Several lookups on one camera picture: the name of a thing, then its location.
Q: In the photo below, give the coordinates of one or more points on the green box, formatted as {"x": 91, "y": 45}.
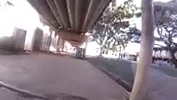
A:
{"x": 80, "y": 53}

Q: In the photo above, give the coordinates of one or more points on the green leafy tree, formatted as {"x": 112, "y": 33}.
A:
{"x": 113, "y": 26}

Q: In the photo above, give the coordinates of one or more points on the grey concrete pavement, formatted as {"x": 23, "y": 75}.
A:
{"x": 55, "y": 74}

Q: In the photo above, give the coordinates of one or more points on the grey concrete pillar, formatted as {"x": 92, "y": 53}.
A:
{"x": 18, "y": 39}
{"x": 37, "y": 39}

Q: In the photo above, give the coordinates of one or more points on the concrete overhead bridge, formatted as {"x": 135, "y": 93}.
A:
{"x": 66, "y": 2}

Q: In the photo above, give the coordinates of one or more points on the pale concrete pole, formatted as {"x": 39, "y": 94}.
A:
{"x": 143, "y": 61}

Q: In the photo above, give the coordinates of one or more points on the low pale building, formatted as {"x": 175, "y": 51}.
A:
{"x": 176, "y": 56}

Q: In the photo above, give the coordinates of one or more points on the grey asphalt road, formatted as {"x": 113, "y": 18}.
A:
{"x": 167, "y": 94}

